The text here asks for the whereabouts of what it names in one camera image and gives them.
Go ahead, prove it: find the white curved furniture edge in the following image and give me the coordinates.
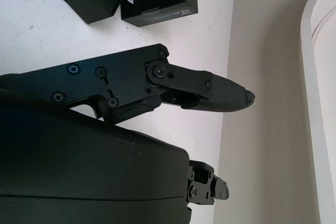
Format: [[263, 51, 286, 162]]
[[300, 0, 336, 224]]

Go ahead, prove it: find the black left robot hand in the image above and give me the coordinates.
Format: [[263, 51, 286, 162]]
[[0, 43, 257, 224]]

